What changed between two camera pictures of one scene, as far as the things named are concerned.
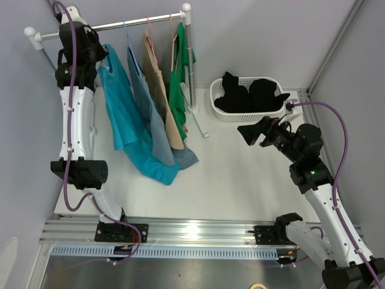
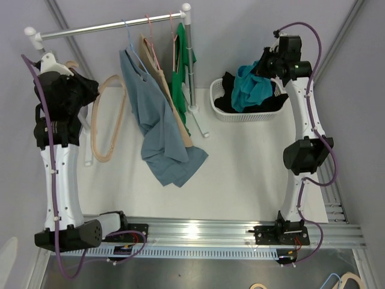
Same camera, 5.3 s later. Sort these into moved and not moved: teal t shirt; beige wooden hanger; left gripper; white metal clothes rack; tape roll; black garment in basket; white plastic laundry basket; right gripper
Moved: left gripper; teal t shirt; right gripper; beige wooden hanger
Not moved: tape roll; black garment in basket; white plastic laundry basket; white metal clothes rack
